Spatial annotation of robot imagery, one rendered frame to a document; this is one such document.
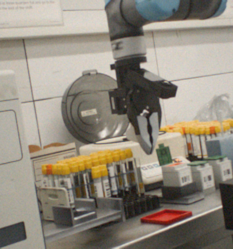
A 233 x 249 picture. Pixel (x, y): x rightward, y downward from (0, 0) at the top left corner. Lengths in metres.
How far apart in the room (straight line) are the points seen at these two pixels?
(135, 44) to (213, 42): 1.02
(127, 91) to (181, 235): 0.35
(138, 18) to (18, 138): 0.41
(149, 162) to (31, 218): 0.58
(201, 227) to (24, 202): 0.35
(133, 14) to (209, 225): 0.44
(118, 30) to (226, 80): 1.08
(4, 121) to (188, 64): 1.30
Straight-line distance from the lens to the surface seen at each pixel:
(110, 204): 0.96
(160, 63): 1.91
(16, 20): 1.58
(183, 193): 1.11
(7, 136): 0.80
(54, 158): 1.19
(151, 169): 1.32
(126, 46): 1.15
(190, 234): 0.98
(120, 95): 1.16
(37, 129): 1.57
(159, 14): 1.06
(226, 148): 1.29
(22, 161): 0.81
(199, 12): 1.15
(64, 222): 0.90
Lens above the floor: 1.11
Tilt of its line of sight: 3 degrees down
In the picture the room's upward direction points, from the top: 9 degrees counter-clockwise
